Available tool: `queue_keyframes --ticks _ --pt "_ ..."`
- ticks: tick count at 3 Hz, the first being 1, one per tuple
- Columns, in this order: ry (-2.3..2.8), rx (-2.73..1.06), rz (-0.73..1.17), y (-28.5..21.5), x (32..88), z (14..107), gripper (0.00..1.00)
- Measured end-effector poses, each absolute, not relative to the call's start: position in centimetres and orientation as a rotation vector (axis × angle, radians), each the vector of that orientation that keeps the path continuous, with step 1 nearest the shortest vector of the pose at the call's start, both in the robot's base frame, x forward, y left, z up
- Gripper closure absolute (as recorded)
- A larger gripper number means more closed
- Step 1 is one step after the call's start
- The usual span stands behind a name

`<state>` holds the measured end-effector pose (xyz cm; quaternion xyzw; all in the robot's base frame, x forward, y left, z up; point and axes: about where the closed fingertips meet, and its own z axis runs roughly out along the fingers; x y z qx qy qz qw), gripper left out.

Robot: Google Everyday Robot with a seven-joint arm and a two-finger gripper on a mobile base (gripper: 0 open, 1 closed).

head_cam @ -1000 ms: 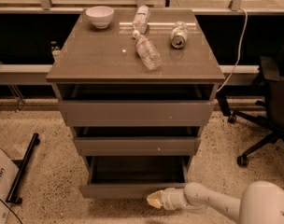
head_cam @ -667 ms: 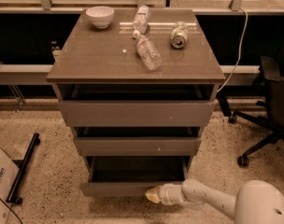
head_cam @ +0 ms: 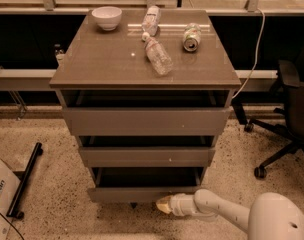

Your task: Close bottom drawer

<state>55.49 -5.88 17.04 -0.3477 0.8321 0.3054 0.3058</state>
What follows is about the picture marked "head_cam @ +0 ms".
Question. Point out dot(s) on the yellow foam-covered gripper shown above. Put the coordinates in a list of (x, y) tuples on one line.
[(177, 205)]

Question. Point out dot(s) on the grey drawer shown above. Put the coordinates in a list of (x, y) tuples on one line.
[(160, 121), (143, 184), (147, 151)]

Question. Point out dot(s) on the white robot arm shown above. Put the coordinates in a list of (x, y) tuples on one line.
[(270, 217)]

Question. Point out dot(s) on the grey drawer cabinet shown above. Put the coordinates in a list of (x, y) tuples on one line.
[(111, 69)]

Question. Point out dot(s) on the lower clear plastic bottle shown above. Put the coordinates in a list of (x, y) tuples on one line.
[(157, 55)]

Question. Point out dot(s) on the clear plastic bottle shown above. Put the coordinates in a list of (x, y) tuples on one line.
[(157, 55), (151, 20)]

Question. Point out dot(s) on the black metal stand bar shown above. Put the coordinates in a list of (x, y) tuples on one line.
[(14, 211)]

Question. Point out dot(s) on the black office chair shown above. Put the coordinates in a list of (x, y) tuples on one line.
[(290, 79)]

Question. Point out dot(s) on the white cardboard box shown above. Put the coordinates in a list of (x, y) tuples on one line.
[(9, 183)]

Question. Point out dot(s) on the crushed drink can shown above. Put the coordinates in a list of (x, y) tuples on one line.
[(191, 37)]

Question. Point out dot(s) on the upper clear plastic bottle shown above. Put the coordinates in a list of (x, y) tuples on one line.
[(151, 20)]

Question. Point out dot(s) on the white bowl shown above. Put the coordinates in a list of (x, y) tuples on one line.
[(107, 17)]

